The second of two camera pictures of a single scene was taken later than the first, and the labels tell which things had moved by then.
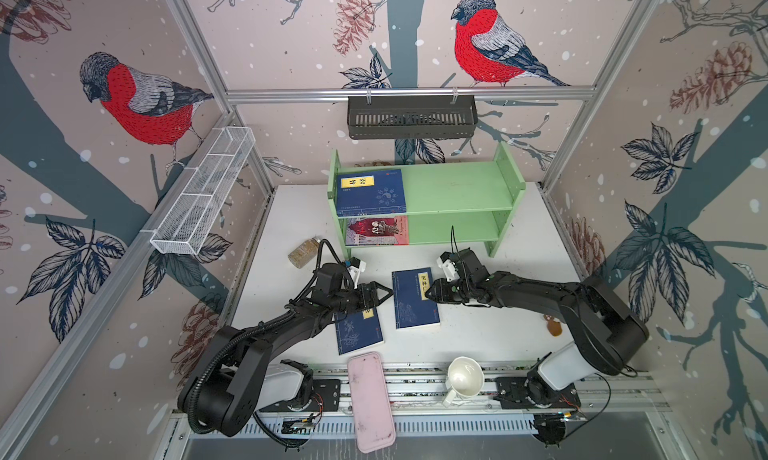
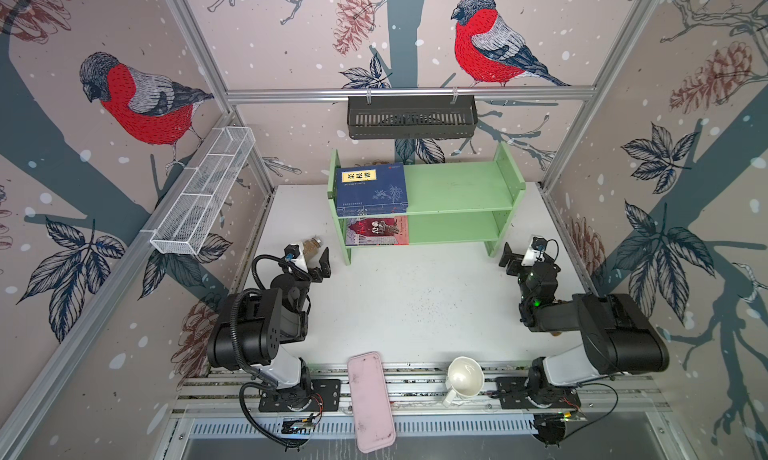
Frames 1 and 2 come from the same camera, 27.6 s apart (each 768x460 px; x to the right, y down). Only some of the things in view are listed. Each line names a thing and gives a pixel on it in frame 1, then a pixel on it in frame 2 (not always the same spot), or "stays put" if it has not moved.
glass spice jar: [304, 251] stays put
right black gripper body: [455, 290] → [517, 268]
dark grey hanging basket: [411, 116] stays put
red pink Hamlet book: [377, 231] stays put
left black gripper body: [351, 300] → [313, 276]
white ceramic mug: [465, 377] stays put
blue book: [357, 330] → [370, 190]
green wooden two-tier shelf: [455, 203] stays put
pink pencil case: [373, 415] stays put
